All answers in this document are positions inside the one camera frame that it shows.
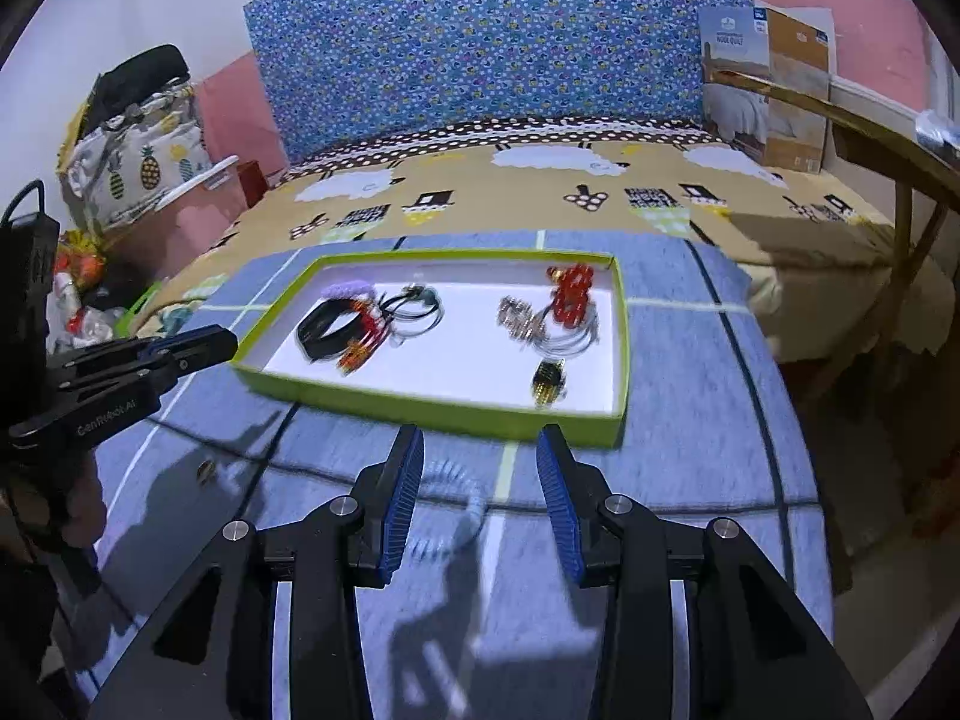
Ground light blue spiral hair tie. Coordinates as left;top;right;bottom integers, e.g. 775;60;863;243
406;458;490;559

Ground gold black bead charm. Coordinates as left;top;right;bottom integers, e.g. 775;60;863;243
530;359;566;408

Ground black wrist band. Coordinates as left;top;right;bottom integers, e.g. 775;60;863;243
296;298;364;362

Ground red bead silver bangles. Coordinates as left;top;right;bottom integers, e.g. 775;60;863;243
534;262;599;359

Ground red woven knot bracelet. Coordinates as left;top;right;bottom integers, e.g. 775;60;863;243
337;299;399;376

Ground black cord beaded hair tie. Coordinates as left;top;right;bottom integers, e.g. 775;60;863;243
377;281;446;338

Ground person left hand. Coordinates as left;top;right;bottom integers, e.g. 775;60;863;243
59;452;107;550

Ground green paper bag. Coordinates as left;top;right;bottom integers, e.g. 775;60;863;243
114;281;164;338

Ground pink storage bin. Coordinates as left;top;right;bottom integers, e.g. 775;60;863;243
104;156;247;278

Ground orange toy clutter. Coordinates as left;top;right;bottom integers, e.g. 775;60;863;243
53;229;106;293

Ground blue grey grid blanket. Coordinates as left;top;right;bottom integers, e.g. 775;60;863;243
73;232;833;718

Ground green shallow tray box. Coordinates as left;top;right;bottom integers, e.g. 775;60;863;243
233;249;630;449

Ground pineapple print storage bag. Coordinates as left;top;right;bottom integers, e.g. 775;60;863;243
57;82;212;231

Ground black bag on top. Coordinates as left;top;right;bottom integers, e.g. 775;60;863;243
85;44;190;128

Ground yellow sheep print bedsheet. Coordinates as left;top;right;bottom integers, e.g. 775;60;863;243
133;118;947;361

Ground cardboard bedding box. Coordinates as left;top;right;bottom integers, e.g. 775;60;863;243
696;5;836;174

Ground blue patterned headboard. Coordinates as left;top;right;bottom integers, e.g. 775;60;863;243
244;0;752;161

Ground wooden side table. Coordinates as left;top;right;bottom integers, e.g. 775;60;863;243
707;67;960;533

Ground small ring charm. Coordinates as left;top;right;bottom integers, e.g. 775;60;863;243
195;460;217;486

